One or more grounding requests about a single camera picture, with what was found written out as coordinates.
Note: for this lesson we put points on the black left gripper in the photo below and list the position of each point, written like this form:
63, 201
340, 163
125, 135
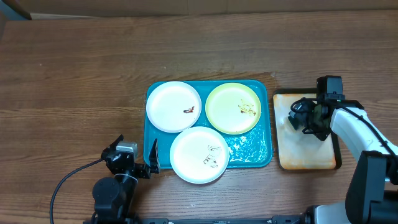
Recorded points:
144, 172

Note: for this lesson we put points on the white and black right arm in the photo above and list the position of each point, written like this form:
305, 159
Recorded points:
367, 200

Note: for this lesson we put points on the yellow-green plate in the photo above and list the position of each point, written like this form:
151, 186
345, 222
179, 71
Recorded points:
233, 108

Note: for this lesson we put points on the teal plastic tray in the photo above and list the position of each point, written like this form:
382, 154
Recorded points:
248, 150

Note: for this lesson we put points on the white plate with red stain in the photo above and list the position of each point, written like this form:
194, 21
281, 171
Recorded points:
173, 107

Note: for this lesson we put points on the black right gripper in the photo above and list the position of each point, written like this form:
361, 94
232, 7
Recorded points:
323, 134

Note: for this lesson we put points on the white plate with brown stain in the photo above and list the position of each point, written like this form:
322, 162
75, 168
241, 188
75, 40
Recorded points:
199, 155

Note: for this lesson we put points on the black tray with soapy foam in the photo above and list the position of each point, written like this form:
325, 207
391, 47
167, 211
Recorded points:
295, 150

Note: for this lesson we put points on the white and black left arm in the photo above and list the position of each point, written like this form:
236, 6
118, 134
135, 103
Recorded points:
113, 195

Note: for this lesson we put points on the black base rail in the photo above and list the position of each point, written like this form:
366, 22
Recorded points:
278, 219

